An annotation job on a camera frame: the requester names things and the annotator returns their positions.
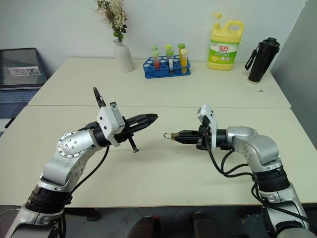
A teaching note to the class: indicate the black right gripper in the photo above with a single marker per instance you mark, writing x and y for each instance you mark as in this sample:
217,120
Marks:
203,141

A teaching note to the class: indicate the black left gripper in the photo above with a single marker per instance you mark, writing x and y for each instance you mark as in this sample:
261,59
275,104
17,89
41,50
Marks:
130,137

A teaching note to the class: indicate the brass padlock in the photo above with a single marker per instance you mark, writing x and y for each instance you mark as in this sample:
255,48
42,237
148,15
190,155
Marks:
174,136

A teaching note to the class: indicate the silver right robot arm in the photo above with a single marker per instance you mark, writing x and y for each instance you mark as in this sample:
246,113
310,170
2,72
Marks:
260,146

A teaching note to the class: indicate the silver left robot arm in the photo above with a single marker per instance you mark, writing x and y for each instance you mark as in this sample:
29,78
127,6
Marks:
71,146

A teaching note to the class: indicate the blue test tube rack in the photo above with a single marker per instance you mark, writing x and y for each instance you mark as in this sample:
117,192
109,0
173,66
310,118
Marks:
164,72

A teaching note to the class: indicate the green-capped tube red liquid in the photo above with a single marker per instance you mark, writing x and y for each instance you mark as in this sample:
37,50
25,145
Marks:
156,62

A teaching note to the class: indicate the green-capped tube white contents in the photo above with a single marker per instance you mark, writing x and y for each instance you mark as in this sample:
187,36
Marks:
170,62

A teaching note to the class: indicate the white ceramic vase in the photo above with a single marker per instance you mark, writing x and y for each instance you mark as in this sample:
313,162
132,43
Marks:
123,58

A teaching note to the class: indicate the yellow-capped tube orange liquid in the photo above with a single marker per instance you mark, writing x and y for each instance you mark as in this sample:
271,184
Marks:
184,63

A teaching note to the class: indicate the green-capped test tube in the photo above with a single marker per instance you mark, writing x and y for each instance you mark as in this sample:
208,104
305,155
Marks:
154,47
181,46

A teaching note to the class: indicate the lime-capped test tube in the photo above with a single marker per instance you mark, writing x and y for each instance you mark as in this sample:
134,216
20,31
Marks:
168,47

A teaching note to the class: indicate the yellow detergent pump bottle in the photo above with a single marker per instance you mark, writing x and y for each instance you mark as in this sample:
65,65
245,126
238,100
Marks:
223,54

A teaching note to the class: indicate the dark rounded shape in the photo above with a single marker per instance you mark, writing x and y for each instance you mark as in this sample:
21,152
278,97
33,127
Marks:
203,225
146,228

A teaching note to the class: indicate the black furniture foot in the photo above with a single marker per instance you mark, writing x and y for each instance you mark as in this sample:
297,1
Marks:
84,214

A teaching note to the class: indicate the dried flower bouquet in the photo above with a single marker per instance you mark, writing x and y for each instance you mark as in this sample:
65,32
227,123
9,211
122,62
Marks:
112,15

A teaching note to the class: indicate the thin black rod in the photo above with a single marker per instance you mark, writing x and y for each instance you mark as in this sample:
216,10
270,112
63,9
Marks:
10,123

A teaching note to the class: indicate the open grey laptop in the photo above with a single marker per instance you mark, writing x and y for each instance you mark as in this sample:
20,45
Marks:
19,69

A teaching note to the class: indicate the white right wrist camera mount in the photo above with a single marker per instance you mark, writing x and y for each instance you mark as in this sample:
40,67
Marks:
210,116

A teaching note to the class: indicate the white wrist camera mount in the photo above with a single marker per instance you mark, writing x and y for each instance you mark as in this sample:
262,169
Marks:
210,116
109,121

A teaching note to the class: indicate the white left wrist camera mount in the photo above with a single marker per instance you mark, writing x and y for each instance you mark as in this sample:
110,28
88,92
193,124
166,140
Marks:
109,121

